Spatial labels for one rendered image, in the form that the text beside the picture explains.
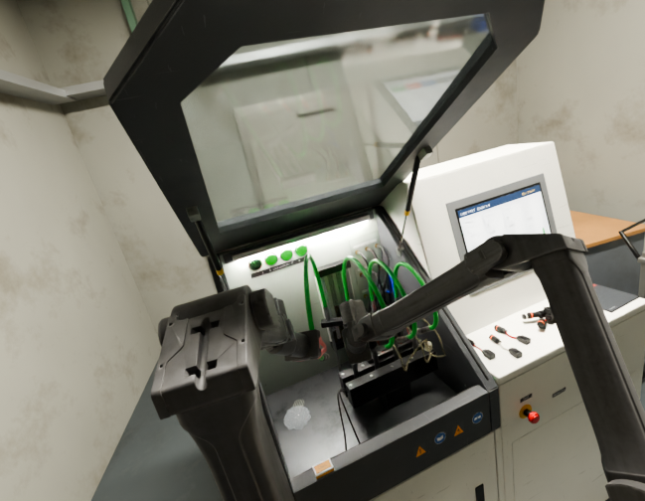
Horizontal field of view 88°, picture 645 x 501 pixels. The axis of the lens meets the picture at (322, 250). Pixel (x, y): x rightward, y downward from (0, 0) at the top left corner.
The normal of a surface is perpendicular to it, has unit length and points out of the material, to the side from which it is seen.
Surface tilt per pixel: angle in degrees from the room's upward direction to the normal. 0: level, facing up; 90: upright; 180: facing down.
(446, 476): 90
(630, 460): 52
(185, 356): 16
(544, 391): 90
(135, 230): 90
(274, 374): 90
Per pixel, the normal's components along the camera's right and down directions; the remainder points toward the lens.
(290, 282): 0.34, 0.23
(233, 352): -0.20, -0.81
